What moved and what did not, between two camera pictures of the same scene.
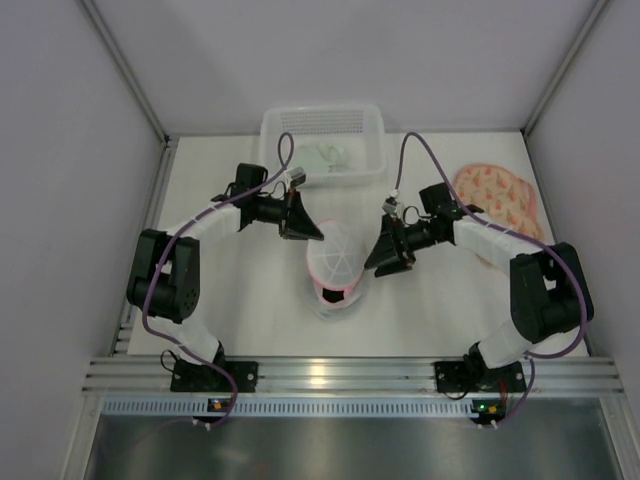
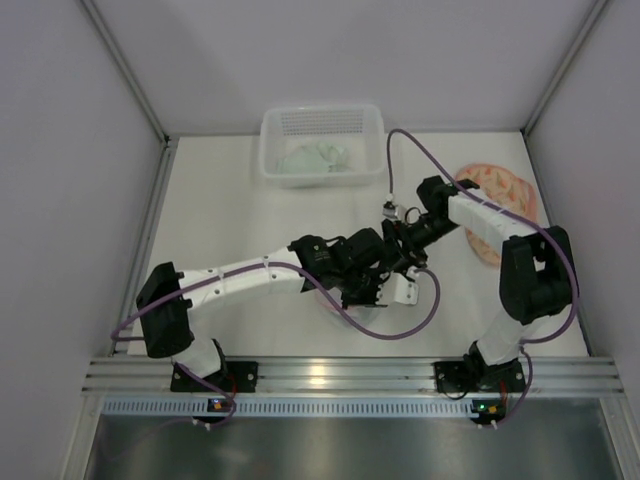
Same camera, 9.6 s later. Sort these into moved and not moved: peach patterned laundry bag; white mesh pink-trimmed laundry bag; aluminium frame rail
Moved: white mesh pink-trimmed laundry bag
Not moved: aluminium frame rail; peach patterned laundry bag
